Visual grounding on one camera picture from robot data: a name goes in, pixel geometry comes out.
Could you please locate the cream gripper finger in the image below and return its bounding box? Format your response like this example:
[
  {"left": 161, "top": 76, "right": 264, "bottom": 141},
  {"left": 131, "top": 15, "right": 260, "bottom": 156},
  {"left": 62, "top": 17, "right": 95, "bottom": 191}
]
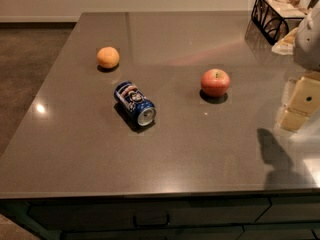
[
  {"left": 288, "top": 71, "right": 320, "bottom": 116},
  {"left": 278, "top": 110, "right": 308, "bottom": 132}
]

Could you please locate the blue pepsi can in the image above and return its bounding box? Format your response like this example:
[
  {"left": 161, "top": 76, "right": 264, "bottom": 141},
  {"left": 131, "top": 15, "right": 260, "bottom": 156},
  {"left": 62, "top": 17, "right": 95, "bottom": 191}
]
[{"left": 114, "top": 81, "right": 156, "bottom": 127}]

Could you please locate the red apple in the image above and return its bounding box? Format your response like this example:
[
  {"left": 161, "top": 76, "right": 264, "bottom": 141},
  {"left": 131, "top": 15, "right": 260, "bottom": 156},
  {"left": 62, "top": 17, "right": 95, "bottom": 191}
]
[{"left": 201, "top": 69, "right": 230, "bottom": 98}]

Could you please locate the right cabinet drawer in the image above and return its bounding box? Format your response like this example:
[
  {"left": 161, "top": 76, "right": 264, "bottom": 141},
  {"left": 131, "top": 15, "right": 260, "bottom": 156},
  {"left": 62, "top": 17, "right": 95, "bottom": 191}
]
[{"left": 257, "top": 196, "right": 320, "bottom": 223}]

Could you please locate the orange fruit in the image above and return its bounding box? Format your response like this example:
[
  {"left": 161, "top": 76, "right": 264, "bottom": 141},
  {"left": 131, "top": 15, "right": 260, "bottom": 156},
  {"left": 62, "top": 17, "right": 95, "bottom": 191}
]
[{"left": 97, "top": 47, "right": 120, "bottom": 69}]

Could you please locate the black wire napkin holder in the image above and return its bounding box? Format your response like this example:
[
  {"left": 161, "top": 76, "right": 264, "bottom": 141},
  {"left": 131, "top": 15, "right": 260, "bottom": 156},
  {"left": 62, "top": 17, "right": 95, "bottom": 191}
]
[{"left": 251, "top": 0, "right": 307, "bottom": 45}]

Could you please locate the dark cabinet drawer with handle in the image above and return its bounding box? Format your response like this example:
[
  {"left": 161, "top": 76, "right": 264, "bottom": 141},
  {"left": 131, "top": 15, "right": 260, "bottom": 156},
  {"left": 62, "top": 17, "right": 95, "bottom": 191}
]
[{"left": 28, "top": 198, "right": 269, "bottom": 231}]

